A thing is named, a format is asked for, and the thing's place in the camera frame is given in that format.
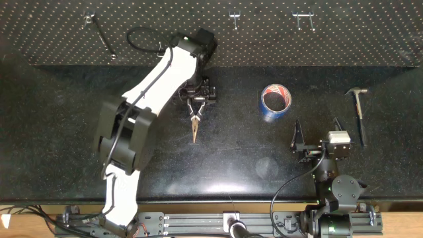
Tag black pegboard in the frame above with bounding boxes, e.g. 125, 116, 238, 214
0, 0, 423, 68

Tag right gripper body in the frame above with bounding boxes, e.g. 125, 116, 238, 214
290, 141, 352, 164

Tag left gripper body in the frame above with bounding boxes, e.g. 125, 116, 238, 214
180, 77, 217, 106

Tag bundle of black cables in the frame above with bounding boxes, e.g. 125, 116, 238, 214
0, 204, 70, 234

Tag roll of blue tape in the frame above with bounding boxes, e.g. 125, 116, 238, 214
258, 83, 293, 120

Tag black cable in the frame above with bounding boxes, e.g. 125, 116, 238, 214
269, 147, 327, 232
100, 26, 174, 181

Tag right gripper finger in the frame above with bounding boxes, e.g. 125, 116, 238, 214
290, 118, 306, 152
332, 116, 345, 132

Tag black and white pliers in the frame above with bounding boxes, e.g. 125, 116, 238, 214
186, 97, 206, 145

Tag mounting rail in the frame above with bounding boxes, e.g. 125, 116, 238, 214
54, 204, 384, 238

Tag hammer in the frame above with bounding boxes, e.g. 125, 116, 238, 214
344, 87, 369, 148

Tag wrench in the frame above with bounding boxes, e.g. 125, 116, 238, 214
82, 12, 118, 60

